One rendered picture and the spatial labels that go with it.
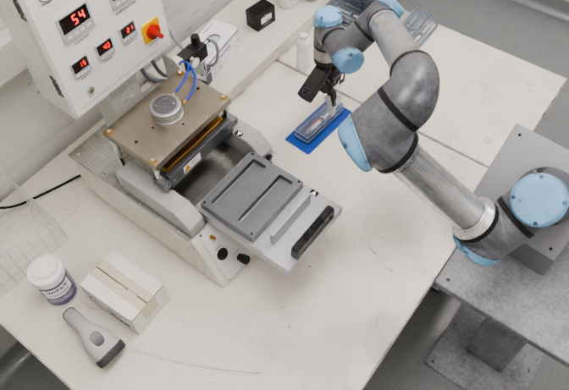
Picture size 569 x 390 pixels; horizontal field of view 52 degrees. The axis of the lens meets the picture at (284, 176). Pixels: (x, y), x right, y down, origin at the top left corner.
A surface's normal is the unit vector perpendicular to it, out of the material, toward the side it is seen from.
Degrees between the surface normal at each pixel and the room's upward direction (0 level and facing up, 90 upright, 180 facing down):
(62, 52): 90
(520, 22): 0
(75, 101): 90
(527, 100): 0
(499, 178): 44
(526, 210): 37
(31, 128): 90
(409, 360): 0
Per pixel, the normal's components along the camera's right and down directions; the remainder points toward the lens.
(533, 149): -0.47, 0.01
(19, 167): 0.80, 0.48
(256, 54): -0.03, -0.58
